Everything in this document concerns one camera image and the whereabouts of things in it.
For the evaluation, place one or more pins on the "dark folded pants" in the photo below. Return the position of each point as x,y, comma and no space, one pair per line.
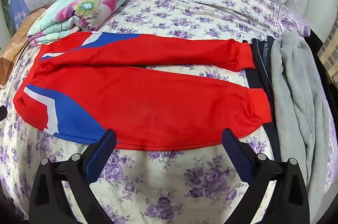
260,65

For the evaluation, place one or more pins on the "red striped shirt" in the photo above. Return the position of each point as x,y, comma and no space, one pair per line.
148,105

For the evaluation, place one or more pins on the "purple floral bedsheet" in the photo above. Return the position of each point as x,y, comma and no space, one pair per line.
169,176

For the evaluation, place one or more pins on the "grey fleece garment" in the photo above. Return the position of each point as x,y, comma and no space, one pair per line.
295,97

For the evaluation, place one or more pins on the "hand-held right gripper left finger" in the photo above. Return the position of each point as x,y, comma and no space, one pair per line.
99,158

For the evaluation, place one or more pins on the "folded floral quilt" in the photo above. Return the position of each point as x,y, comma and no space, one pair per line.
87,8

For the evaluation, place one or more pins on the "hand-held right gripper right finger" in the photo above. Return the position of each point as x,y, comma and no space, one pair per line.
241,158

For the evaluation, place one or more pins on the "beige tiled panel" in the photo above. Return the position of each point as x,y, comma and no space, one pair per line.
328,48

